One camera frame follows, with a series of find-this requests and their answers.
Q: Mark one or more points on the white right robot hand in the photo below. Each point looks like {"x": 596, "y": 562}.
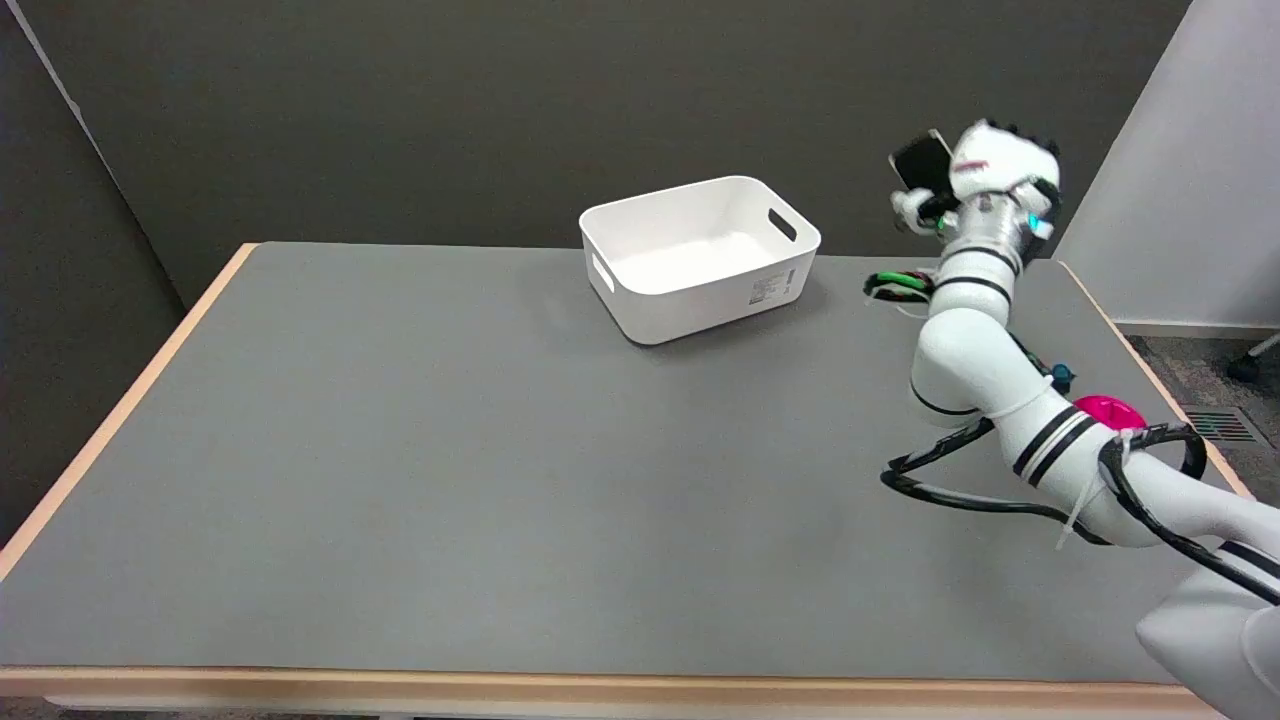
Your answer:
{"x": 1000, "y": 158}

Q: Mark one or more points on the black smartphone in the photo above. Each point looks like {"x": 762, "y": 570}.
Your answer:
{"x": 920, "y": 160}

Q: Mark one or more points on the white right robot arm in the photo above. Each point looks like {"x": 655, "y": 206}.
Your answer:
{"x": 975, "y": 350}

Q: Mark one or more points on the white plastic storage box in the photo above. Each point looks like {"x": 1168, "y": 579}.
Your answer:
{"x": 700, "y": 265}

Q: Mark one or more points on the small teal connector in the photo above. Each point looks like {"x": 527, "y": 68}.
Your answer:
{"x": 1061, "y": 379}

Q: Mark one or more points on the magenta round object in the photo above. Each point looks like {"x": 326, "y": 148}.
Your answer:
{"x": 1108, "y": 410}

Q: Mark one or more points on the chair leg with black caster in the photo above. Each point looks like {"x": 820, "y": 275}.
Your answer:
{"x": 1252, "y": 360}

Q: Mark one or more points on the metal floor vent grate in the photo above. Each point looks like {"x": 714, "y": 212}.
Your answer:
{"x": 1222, "y": 425}

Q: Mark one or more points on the white zip tie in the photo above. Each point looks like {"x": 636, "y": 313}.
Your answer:
{"x": 1085, "y": 505}

